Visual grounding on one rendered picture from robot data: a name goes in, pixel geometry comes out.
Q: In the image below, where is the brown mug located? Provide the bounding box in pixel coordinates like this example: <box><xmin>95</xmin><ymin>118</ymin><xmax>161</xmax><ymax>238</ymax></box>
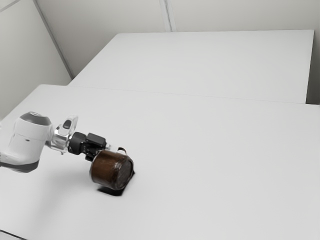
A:
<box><xmin>89</xmin><ymin>147</ymin><xmax>134</xmax><ymax>190</ymax></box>

